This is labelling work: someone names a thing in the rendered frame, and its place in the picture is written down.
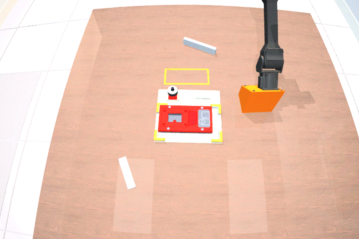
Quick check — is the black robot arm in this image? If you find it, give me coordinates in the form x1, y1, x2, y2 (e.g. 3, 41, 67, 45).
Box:
256, 0, 284, 90

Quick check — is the white rectangular block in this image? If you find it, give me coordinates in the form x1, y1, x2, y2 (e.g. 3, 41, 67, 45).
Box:
118, 156, 136, 190

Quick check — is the white rectangular bar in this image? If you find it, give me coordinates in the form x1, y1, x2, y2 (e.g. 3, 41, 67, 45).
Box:
183, 37, 217, 55

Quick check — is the white and black wheel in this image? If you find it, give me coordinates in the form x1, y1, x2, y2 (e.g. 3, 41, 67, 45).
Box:
167, 86, 178, 97

